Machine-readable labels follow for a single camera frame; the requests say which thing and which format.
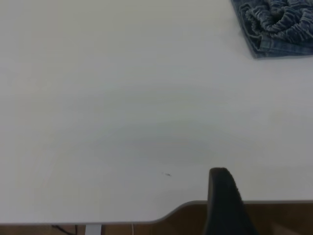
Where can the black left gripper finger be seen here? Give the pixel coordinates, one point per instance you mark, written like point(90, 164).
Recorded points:
point(227, 210)

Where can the blue denim jeans basketball print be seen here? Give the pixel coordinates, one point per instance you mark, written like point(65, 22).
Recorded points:
point(281, 27)

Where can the grey metal table leg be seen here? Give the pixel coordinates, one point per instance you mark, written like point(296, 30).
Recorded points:
point(93, 230)

